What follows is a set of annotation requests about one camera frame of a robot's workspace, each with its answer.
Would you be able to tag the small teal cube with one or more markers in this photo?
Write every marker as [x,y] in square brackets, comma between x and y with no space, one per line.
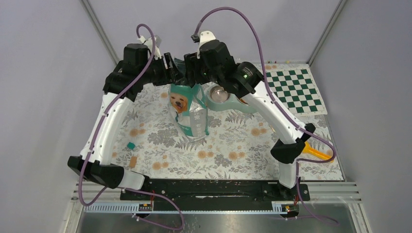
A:
[131,146]

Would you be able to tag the floral table mat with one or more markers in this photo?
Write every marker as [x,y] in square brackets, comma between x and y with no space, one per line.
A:
[238,145]

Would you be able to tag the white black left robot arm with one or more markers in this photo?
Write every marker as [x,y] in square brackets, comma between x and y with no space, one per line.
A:
[121,87]

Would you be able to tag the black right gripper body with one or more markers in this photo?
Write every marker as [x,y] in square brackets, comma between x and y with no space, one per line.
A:
[202,74]

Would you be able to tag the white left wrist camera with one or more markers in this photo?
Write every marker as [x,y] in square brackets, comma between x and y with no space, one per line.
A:
[153,44]

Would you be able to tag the small tan wooden block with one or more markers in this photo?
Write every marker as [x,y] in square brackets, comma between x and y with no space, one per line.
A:
[133,162]

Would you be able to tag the yellow plastic scoop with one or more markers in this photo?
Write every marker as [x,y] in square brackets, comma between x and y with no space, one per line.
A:
[315,153]

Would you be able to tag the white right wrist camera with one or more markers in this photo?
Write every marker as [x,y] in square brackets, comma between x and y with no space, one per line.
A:
[203,37]

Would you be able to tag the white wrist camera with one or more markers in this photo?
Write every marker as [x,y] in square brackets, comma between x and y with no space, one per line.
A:
[203,37]
[153,44]

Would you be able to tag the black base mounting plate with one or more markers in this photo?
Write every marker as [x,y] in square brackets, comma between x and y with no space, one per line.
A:
[226,192]

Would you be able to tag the white slotted cable duct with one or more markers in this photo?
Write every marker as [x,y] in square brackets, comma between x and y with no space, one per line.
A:
[158,207]

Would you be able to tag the green white checkerboard mat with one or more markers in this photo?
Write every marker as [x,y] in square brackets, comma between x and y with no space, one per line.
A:
[297,90]

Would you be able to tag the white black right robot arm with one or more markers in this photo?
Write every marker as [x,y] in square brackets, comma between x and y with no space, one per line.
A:
[214,63]

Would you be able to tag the teal pet food bag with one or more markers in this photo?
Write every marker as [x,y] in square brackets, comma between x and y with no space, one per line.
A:
[189,110]

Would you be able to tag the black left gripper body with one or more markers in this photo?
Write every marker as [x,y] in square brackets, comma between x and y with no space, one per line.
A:
[159,74]

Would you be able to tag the mint double pet bowl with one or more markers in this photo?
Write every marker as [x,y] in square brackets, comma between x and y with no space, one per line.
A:
[217,99]

